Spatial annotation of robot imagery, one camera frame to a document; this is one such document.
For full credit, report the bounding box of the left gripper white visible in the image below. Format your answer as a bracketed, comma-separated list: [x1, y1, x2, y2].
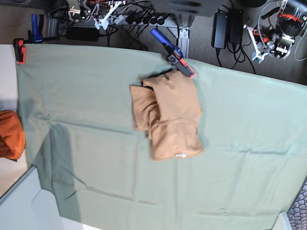
[243, 24, 269, 64]

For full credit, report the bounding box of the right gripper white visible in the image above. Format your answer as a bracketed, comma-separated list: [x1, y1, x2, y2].
[94, 2, 122, 30]

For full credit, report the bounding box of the tan orange T-shirt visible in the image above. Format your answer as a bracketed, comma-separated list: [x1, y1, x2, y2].
[130, 70, 204, 161]

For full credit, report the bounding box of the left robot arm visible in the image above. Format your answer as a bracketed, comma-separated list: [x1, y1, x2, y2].
[244, 0, 307, 63]

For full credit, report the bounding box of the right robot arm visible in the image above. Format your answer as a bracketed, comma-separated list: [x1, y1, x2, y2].
[66, 0, 127, 30]

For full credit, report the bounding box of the black power adapter left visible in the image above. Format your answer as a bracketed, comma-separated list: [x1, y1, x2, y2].
[65, 27, 100, 41]

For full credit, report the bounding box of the black power brick pair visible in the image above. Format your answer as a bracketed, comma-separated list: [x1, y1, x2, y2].
[211, 9, 243, 49]

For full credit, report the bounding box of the power strip with plugs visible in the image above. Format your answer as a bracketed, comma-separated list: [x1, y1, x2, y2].
[109, 12, 175, 26]

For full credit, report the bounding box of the blue clamp on left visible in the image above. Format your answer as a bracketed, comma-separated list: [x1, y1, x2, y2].
[12, 14, 59, 64]

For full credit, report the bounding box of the blue clamp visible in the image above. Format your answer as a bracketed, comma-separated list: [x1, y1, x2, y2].
[150, 28, 195, 78]
[12, 14, 59, 64]

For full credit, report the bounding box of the blue clamp at centre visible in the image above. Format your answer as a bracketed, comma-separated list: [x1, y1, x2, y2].
[150, 28, 195, 78]

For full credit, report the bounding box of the light green table cloth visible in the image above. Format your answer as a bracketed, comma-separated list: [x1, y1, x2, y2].
[16, 44, 307, 230]

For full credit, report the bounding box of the dark orange folded garment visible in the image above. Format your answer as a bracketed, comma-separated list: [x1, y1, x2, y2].
[0, 110, 25, 161]

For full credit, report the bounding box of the grey plastic bin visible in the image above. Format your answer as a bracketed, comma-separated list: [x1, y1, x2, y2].
[0, 167, 63, 230]

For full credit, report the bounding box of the white cable on carpet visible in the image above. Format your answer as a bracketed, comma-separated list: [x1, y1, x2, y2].
[293, 21, 307, 61]

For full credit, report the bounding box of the aluminium frame post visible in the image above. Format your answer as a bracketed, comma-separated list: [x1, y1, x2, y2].
[168, 13, 195, 58]

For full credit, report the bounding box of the grey camera mount plate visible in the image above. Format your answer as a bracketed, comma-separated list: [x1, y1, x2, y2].
[150, 0, 228, 17]

